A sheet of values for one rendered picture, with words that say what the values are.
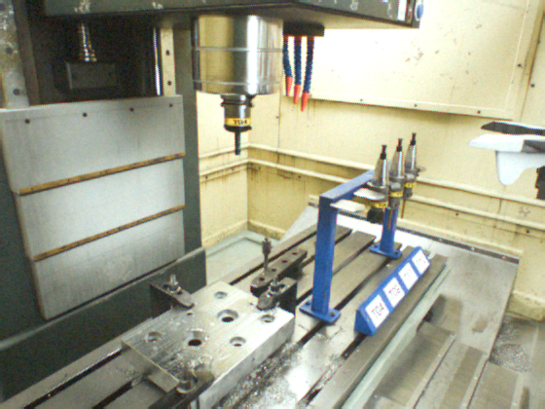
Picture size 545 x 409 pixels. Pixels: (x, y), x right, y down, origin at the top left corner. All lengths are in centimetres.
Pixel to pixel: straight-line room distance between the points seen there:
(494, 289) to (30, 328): 143
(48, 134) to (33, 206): 17
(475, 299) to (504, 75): 75
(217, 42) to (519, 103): 114
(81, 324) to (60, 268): 20
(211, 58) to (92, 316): 84
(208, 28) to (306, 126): 124
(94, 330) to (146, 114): 62
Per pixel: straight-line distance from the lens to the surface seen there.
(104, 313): 129
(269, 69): 70
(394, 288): 118
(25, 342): 121
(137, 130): 115
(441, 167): 166
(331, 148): 183
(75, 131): 106
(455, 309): 155
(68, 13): 94
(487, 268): 168
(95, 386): 96
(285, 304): 104
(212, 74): 69
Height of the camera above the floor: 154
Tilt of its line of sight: 20 degrees down
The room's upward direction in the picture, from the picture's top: 1 degrees clockwise
